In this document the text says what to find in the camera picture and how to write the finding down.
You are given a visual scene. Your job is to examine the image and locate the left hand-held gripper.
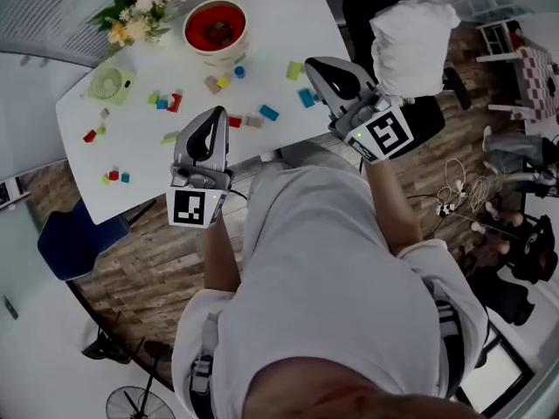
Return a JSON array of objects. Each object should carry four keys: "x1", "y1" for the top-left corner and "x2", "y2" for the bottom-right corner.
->
[{"x1": 167, "y1": 105, "x2": 235, "y2": 229}]

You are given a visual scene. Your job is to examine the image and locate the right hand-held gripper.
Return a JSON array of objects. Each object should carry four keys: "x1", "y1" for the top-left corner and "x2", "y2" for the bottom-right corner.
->
[{"x1": 303, "y1": 56, "x2": 416, "y2": 164}]

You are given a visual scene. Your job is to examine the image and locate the colourful toy blocks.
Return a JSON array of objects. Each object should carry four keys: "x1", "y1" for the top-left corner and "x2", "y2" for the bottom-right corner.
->
[{"x1": 82, "y1": 60, "x2": 323, "y2": 187}]

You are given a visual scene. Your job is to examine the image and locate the round cream container red inside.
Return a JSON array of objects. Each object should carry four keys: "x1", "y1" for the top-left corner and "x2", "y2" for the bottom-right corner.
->
[{"x1": 183, "y1": 0, "x2": 251, "y2": 66}]

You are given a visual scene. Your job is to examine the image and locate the person's left forearm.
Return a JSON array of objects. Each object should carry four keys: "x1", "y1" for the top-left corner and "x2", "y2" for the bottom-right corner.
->
[{"x1": 204, "y1": 214, "x2": 244, "y2": 295}]

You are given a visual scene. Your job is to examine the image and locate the person's right forearm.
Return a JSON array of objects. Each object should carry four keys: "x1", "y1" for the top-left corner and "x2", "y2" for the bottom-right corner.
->
[{"x1": 361, "y1": 157, "x2": 425, "y2": 258}]

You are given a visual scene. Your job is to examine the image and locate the white pillow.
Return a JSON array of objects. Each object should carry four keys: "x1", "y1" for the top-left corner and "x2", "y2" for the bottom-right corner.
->
[{"x1": 369, "y1": 0, "x2": 461, "y2": 99}]

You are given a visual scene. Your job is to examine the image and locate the black office chair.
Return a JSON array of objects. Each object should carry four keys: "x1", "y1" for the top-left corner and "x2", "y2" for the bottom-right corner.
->
[{"x1": 342, "y1": 0, "x2": 473, "y2": 161}]

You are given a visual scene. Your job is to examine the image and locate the green desk fan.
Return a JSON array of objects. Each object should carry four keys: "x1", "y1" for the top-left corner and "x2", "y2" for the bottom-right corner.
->
[{"x1": 86, "y1": 65, "x2": 138, "y2": 106}]

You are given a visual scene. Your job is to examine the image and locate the pink and yellow flower bouquet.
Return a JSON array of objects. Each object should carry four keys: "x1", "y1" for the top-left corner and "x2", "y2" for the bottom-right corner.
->
[{"x1": 88, "y1": 0, "x2": 194, "y2": 48}]

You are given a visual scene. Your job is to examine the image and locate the person's pale grey shirt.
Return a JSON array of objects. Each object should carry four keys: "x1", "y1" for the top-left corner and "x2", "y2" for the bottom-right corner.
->
[{"x1": 171, "y1": 141, "x2": 491, "y2": 419}]

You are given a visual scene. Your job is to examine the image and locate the white wooden chair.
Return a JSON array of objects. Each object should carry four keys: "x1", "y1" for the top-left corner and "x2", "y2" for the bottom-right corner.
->
[{"x1": 474, "y1": 18, "x2": 521, "y2": 64}]

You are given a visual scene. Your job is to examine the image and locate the dark blue chair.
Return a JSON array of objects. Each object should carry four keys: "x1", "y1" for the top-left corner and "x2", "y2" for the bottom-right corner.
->
[{"x1": 36, "y1": 197, "x2": 157, "y2": 282}]

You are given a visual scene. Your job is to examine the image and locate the checkered tablecloth table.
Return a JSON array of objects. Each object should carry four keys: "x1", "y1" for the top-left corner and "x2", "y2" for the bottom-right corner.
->
[{"x1": 487, "y1": 45, "x2": 559, "y2": 125}]

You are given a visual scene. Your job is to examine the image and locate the white marker board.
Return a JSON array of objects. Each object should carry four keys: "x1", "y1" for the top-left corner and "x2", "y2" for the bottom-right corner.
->
[{"x1": 0, "y1": 175, "x2": 32, "y2": 212}]

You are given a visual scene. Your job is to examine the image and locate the black stand base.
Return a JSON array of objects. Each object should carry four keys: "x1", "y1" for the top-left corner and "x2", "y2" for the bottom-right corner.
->
[{"x1": 79, "y1": 325, "x2": 133, "y2": 362}]

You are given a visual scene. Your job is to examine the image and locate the black floor fan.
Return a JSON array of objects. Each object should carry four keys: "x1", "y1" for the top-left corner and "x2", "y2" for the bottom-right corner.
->
[{"x1": 105, "y1": 340, "x2": 176, "y2": 419}]

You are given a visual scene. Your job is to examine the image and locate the white cable bundle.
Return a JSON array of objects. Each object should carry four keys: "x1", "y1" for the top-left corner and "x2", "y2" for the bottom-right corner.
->
[{"x1": 435, "y1": 158, "x2": 500, "y2": 218}]

